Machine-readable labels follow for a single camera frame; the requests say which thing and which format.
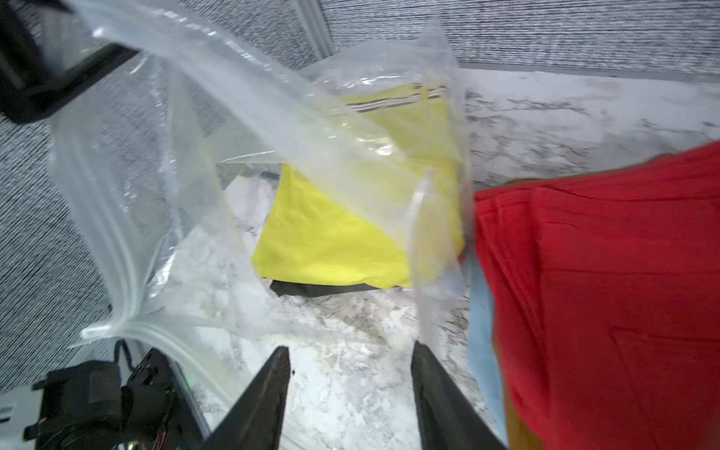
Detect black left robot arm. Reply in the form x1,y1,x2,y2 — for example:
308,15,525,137
1,2,204,449

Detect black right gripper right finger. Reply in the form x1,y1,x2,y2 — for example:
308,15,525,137
411,341,506,450

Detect red garment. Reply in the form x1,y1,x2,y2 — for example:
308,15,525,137
474,143,719,449

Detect brown garment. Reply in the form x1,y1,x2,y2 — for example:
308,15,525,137
492,328,544,450

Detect black folded garment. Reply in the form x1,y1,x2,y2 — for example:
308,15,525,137
270,280,381,298

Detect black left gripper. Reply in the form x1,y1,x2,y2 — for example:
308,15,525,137
1,1,138,125

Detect yellow garment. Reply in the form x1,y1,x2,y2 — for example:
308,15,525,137
251,82,465,289

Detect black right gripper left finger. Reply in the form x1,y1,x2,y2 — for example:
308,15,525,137
201,346,292,450

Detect light blue trousers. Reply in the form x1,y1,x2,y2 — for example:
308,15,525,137
467,253,508,446

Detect clear plastic vacuum bag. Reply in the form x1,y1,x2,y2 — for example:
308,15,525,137
43,1,469,403

